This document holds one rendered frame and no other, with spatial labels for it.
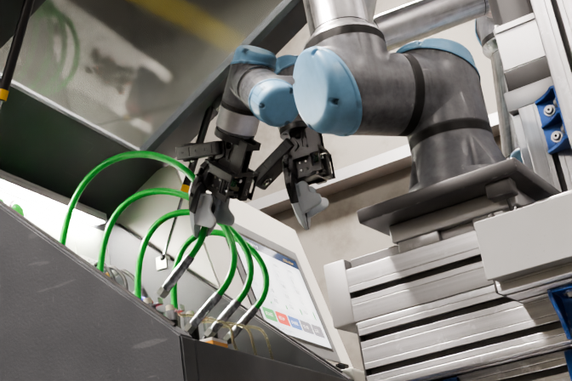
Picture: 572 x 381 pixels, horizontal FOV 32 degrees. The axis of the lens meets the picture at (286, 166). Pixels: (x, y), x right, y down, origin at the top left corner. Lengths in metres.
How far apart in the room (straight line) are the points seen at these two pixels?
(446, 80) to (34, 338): 0.74
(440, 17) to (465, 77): 0.58
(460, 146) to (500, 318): 0.24
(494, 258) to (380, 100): 0.30
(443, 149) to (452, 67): 0.12
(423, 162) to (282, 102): 0.35
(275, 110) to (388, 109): 0.33
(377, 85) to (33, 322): 0.67
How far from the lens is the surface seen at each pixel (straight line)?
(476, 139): 1.34
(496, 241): 1.14
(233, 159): 1.75
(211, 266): 2.27
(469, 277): 1.27
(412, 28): 1.94
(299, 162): 1.93
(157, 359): 1.47
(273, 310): 2.46
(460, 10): 1.97
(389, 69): 1.33
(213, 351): 1.53
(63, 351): 1.57
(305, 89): 1.34
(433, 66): 1.37
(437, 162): 1.32
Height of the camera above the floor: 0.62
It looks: 22 degrees up
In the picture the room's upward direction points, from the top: 9 degrees counter-clockwise
